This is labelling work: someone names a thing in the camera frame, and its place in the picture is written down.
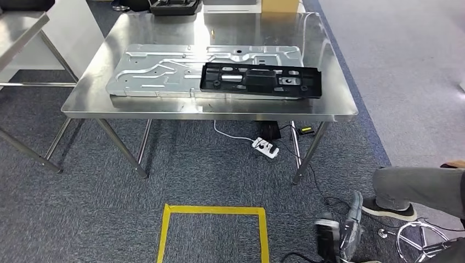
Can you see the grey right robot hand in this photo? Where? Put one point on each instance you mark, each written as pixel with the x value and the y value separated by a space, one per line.
pixel 348 236

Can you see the long black plastic part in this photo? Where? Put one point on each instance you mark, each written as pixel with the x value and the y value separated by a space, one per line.
pixel 261 81

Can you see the stainless steel workbench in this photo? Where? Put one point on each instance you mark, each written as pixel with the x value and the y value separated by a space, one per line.
pixel 327 72
pixel 18 29

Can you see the chrome swivel stool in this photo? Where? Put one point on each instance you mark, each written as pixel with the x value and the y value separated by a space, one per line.
pixel 423 236

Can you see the person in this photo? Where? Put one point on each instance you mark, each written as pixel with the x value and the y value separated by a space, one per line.
pixel 417 188

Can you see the small yellow black device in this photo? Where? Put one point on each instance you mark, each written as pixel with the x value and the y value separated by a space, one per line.
pixel 306 130

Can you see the white power strip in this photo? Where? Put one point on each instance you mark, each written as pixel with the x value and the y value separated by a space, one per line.
pixel 265 148

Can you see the black router box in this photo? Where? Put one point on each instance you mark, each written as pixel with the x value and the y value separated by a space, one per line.
pixel 269 130

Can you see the yellow floor tape square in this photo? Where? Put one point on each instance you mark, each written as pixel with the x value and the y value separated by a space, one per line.
pixel 214 210

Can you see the tan cardboard board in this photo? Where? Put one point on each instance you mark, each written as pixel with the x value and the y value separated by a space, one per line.
pixel 279 5

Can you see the white low table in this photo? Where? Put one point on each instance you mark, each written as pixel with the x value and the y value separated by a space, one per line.
pixel 232 9

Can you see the silver stamped metal panel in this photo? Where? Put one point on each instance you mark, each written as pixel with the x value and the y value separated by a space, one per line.
pixel 152 72

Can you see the black equipment case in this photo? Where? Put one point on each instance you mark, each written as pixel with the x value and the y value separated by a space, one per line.
pixel 174 7

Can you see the black bag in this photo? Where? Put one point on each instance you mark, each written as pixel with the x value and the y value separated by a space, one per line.
pixel 136 4

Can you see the grey shoe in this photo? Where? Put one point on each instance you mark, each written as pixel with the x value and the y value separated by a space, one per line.
pixel 117 7

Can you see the white cabinet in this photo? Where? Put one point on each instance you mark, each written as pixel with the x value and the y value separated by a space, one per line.
pixel 76 29

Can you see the black rounded cushion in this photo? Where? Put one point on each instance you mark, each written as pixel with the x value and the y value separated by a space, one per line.
pixel 25 4

